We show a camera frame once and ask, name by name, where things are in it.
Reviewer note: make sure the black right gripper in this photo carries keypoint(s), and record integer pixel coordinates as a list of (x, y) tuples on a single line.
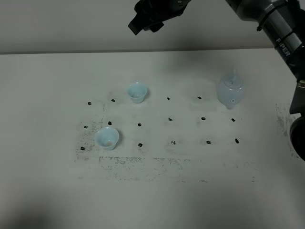
[(155, 12)]

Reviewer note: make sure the pale blue porcelain teapot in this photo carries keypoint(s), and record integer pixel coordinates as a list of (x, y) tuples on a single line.
[(231, 89)]

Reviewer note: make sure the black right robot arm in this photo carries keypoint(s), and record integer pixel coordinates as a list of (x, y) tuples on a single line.
[(283, 21)]

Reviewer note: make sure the far pale blue teacup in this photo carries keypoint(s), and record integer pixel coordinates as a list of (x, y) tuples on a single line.
[(137, 92)]

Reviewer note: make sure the pale blue teacup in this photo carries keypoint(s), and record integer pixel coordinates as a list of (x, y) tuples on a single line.
[(107, 138), (137, 92)]

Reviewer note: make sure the near pale blue teacup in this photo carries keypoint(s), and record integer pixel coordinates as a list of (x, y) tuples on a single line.
[(107, 138)]

